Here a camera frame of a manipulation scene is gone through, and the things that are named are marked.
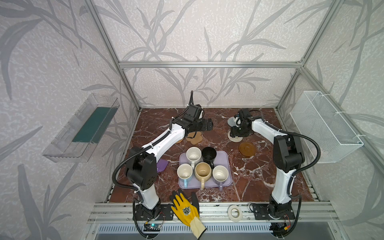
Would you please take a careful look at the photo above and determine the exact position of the multicolour woven round coaster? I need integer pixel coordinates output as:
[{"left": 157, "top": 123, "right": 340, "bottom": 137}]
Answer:
[{"left": 228, "top": 131, "right": 243, "bottom": 143}]

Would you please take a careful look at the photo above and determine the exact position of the grey blue round coaster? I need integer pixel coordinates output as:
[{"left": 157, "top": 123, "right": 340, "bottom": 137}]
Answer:
[{"left": 228, "top": 117, "right": 238, "bottom": 127}]

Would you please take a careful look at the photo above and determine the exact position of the cork paw shaped coaster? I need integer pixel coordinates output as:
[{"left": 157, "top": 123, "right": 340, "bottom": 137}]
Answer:
[{"left": 186, "top": 132, "right": 203, "bottom": 145}]

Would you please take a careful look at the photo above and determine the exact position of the brown wooden round coaster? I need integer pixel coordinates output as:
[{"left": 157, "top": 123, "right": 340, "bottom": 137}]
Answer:
[{"left": 239, "top": 142, "right": 256, "bottom": 158}]

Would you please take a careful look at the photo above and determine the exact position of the white speckled mug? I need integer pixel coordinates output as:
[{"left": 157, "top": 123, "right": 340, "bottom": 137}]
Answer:
[{"left": 186, "top": 147, "right": 203, "bottom": 169}]

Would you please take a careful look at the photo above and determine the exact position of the black mug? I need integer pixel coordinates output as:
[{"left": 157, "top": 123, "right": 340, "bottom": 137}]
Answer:
[{"left": 202, "top": 147, "right": 217, "bottom": 170}]

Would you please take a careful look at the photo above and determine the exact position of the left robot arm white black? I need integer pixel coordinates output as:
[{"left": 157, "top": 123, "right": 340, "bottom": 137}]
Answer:
[{"left": 112, "top": 103, "right": 213, "bottom": 211}]

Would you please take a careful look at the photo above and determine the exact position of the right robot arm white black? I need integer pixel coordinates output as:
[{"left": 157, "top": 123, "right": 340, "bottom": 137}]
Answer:
[{"left": 228, "top": 109, "right": 321, "bottom": 214}]

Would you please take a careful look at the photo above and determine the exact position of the lavender plastic tray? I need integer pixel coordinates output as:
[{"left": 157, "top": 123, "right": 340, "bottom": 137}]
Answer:
[{"left": 179, "top": 151, "right": 233, "bottom": 190}]

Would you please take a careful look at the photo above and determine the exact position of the beige ceramic mug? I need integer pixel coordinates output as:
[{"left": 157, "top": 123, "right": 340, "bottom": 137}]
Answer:
[{"left": 194, "top": 162, "right": 212, "bottom": 190}]

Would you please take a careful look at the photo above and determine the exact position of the purple object on table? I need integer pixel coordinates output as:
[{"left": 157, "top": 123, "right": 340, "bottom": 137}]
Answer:
[{"left": 157, "top": 159, "right": 169, "bottom": 173}]

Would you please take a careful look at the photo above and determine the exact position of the black glove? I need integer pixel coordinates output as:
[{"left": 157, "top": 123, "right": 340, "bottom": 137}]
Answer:
[{"left": 169, "top": 189, "right": 200, "bottom": 214}]

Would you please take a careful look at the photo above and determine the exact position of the white tape roll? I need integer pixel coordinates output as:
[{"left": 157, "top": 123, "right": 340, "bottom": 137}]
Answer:
[{"left": 227, "top": 205, "right": 243, "bottom": 223}]

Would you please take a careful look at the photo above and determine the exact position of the yellow work glove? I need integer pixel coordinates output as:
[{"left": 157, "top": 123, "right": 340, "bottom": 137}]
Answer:
[{"left": 170, "top": 191, "right": 207, "bottom": 240}]

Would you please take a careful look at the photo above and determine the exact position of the green circuit board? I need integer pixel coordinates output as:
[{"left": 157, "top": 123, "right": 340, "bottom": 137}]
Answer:
[{"left": 144, "top": 223, "right": 162, "bottom": 232}]

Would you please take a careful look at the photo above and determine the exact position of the white mug blue handle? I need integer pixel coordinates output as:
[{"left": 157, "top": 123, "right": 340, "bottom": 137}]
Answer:
[{"left": 177, "top": 164, "right": 194, "bottom": 189}]

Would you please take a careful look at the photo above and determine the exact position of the white mug lavender handle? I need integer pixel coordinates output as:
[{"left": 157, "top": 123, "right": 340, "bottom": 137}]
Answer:
[{"left": 212, "top": 166, "right": 229, "bottom": 191}]

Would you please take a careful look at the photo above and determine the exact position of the white wire mesh basket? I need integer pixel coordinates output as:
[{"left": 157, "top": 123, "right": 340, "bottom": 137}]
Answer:
[{"left": 290, "top": 91, "right": 364, "bottom": 164}]

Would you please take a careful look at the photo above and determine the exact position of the clear plastic wall shelf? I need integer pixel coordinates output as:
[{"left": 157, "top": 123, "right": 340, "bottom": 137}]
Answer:
[{"left": 43, "top": 94, "right": 120, "bottom": 163}]

